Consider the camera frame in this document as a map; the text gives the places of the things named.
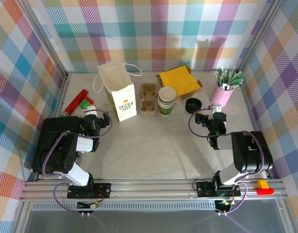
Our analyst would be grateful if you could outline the white paper takeout bag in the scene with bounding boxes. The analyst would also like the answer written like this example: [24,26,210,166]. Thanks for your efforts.
[93,57,142,123]

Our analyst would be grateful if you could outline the yellow napkins in tray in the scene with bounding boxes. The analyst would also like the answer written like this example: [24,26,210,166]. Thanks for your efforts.
[156,65,203,102]

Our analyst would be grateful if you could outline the pink cylindrical holder cup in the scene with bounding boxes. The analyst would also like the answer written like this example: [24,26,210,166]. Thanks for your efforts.
[209,81,235,107]

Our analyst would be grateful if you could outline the red dotted cylinder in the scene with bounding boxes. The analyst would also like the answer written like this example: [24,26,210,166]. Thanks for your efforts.
[63,89,89,116]

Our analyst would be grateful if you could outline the nested white green paper cups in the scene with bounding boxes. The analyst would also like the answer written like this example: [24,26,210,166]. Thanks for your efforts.
[158,97,175,117]

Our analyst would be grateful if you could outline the yellow paper napkins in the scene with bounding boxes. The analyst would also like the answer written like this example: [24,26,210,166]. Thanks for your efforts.
[159,66,200,97]

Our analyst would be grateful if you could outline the green white wrapped straws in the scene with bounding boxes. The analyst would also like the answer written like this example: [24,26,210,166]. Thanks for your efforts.
[214,67,245,91]

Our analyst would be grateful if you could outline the small black connector board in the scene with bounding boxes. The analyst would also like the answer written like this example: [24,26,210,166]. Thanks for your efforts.
[215,199,233,212]
[77,200,101,210]

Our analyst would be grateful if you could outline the red and yellow block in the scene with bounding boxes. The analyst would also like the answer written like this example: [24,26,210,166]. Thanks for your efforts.
[257,180,275,196]

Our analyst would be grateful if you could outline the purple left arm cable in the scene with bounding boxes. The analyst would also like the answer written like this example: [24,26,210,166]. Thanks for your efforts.
[41,109,113,214]

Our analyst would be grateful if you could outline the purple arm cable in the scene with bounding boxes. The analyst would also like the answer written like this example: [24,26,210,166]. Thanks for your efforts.
[41,109,113,214]
[189,108,265,216]

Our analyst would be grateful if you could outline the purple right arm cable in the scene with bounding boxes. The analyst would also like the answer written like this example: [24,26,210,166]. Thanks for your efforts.
[189,108,265,216]

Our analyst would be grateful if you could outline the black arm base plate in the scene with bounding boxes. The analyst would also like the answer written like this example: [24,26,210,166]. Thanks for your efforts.
[67,182,112,200]
[196,181,242,198]

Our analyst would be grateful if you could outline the aluminium mounting rail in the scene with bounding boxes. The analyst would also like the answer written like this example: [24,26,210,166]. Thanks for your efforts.
[19,178,287,202]

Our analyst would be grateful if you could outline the aluminium frame post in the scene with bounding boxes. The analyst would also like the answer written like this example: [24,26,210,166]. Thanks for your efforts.
[237,0,287,72]
[16,0,69,80]

